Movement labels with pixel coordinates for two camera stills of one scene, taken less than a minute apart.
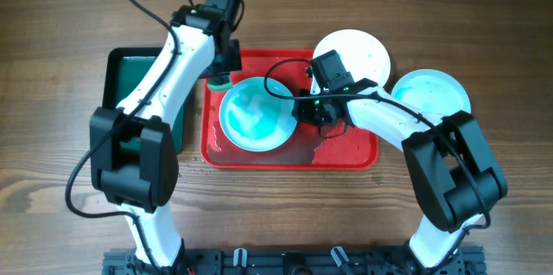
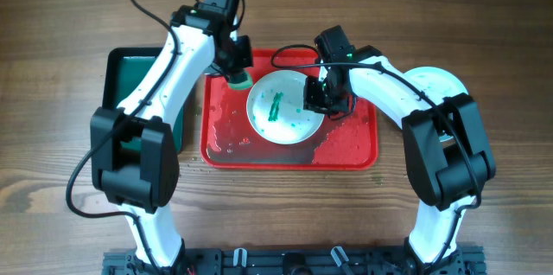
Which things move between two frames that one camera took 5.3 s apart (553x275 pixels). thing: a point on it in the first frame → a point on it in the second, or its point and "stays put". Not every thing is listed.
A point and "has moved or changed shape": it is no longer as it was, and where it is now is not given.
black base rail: x=295 y=261 stays put
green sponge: x=220 y=88 → x=241 y=81
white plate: x=361 y=54 has moved or changed shape
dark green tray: x=123 y=68 stays put
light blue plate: x=255 y=119 → x=437 y=83
